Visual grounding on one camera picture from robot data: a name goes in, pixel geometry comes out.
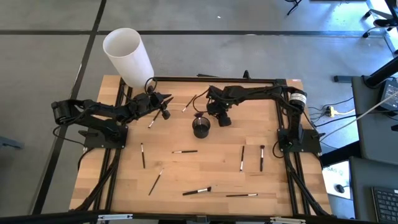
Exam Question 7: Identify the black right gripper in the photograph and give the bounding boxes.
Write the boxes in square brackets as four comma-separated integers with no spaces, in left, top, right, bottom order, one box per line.
[206,86,233,128]

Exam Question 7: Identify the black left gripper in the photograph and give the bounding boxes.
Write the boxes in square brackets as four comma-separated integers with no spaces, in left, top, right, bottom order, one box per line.
[131,86,174,121]

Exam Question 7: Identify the brown fluffy head makeup brush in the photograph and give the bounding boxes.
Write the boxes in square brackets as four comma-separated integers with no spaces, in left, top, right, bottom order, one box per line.
[259,144,266,172]

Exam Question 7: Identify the dark fluffy head makeup brush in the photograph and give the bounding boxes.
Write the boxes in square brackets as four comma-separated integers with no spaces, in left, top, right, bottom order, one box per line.
[182,186,213,197]

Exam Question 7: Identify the black round brush cup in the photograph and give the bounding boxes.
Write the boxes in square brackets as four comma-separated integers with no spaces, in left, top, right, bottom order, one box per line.
[192,116,211,139]

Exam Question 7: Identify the white shade table lamp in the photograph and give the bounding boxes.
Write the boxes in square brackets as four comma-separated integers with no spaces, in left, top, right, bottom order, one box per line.
[102,27,155,90]

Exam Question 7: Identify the black stand legs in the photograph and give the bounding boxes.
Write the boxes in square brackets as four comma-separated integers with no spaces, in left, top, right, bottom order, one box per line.
[285,0,303,16]

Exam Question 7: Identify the white printed pad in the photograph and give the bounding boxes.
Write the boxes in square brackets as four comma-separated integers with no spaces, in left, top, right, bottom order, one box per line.
[322,160,352,200]

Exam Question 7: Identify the grey office desk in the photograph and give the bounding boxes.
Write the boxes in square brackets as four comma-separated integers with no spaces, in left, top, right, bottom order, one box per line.
[351,76,398,166]

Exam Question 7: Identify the grey desk with keyboard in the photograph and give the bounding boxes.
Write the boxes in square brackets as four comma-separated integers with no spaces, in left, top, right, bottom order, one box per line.
[348,156,398,223]

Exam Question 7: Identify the black vertical pole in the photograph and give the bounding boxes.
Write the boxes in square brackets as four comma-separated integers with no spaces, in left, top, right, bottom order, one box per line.
[363,55,398,90]

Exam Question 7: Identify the dark flat desk device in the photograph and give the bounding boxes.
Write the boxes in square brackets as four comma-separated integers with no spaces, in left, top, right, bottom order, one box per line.
[377,77,398,113]

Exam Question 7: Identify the black office chair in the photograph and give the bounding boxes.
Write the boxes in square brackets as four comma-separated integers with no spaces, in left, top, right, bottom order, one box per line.
[362,0,398,39]

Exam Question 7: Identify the computer keyboard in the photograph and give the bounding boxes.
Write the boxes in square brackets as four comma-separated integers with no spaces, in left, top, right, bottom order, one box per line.
[371,185,398,223]

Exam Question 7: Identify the silver metal bracket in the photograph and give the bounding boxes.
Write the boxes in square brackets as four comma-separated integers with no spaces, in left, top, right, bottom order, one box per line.
[269,217,307,224]
[98,213,133,221]

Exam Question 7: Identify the long white cable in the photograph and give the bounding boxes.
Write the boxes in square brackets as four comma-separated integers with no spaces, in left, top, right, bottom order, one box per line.
[319,91,398,142]

